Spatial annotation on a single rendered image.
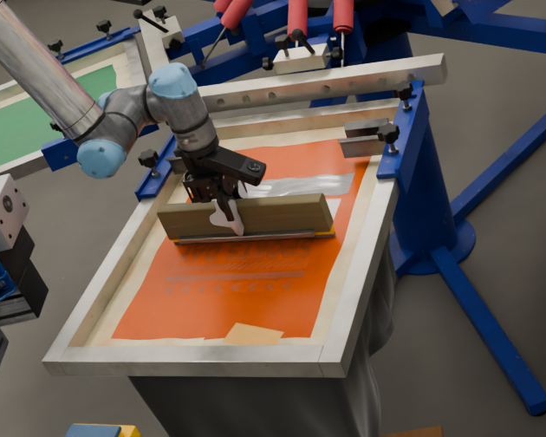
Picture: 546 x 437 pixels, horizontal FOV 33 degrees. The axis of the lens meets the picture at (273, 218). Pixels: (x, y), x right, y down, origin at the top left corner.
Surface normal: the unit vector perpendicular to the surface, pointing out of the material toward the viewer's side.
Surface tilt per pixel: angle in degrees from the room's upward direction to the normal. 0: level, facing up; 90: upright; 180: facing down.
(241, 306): 0
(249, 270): 0
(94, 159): 90
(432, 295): 0
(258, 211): 90
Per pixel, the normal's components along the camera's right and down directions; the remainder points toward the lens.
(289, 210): -0.29, 0.64
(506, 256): -0.30, -0.77
